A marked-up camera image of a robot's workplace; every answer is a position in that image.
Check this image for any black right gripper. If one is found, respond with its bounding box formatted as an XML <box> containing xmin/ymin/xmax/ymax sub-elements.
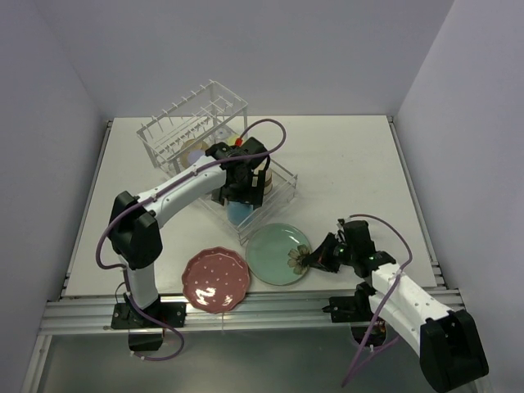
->
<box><xmin>303</xmin><ymin>232</ymin><xmax>356</xmax><ymax>273</ymax></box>

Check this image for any small metal cup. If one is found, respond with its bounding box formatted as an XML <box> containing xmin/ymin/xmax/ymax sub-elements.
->
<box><xmin>264</xmin><ymin>169</ymin><xmax>273</xmax><ymax>195</ymax></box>

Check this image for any light blue mug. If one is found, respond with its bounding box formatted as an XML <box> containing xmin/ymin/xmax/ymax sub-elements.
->
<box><xmin>226</xmin><ymin>201</ymin><xmax>253</xmax><ymax>226</ymax></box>

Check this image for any mint green floral plate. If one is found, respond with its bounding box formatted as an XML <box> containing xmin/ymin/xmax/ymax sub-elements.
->
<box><xmin>246</xmin><ymin>224</ymin><xmax>311</xmax><ymax>287</ymax></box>

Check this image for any pale yellow mug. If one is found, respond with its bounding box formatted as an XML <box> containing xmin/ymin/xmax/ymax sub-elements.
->
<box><xmin>226</xmin><ymin>135</ymin><xmax>243</xmax><ymax>147</ymax></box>

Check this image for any clear faceted drinking glass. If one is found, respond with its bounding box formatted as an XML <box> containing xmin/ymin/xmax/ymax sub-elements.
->
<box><xmin>215</xmin><ymin>128</ymin><xmax>230</xmax><ymax>141</ymax></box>

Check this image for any lavender cup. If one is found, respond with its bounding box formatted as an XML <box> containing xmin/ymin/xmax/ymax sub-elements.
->
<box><xmin>187</xmin><ymin>149</ymin><xmax>205</xmax><ymax>165</ymax></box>

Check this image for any beige floral ceramic bowl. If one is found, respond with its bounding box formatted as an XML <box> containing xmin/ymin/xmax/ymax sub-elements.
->
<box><xmin>180</xmin><ymin>139</ymin><xmax>207</xmax><ymax>152</ymax></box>

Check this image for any pink polka dot plate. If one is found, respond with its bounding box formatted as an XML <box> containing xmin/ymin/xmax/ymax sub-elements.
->
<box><xmin>181</xmin><ymin>246</ymin><xmax>251</xmax><ymax>314</ymax></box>

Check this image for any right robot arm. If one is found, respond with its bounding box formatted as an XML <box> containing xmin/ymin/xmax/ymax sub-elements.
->
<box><xmin>298</xmin><ymin>214</ymin><xmax>489</xmax><ymax>392</ymax></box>

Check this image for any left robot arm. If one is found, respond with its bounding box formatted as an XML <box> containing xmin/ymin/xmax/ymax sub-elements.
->
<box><xmin>102</xmin><ymin>138</ymin><xmax>269</xmax><ymax>327</ymax></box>

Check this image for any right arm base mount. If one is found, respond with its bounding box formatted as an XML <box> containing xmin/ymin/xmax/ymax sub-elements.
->
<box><xmin>322</xmin><ymin>282</ymin><xmax>388</xmax><ymax>349</ymax></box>

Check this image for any white wire dish rack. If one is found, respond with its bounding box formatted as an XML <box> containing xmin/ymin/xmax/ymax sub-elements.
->
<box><xmin>137</xmin><ymin>80</ymin><xmax>297</xmax><ymax>243</ymax></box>

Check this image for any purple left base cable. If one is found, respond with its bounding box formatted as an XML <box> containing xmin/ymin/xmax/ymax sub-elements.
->
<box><xmin>118</xmin><ymin>286</ymin><xmax>188</xmax><ymax>363</ymax></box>

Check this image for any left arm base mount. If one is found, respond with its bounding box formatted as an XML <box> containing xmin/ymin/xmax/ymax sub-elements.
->
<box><xmin>111</xmin><ymin>301</ymin><xmax>186</xmax><ymax>353</ymax></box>

